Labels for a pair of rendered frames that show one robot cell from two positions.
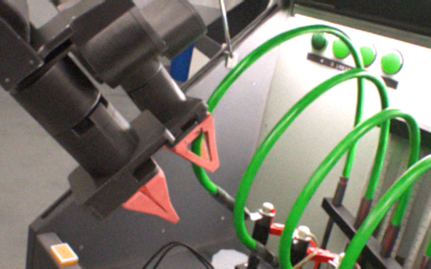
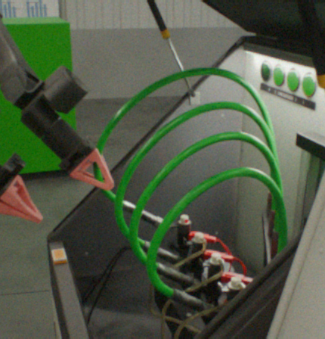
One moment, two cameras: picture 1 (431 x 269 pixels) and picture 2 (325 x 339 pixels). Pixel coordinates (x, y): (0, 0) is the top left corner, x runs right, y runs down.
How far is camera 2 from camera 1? 0.46 m
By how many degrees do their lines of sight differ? 24
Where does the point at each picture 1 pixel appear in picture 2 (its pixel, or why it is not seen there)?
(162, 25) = (51, 91)
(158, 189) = (11, 200)
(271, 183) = (249, 201)
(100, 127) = not seen: outside the picture
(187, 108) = (75, 147)
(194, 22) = (71, 87)
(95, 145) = not seen: outside the picture
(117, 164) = not seen: outside the picture
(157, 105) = (57, 146)
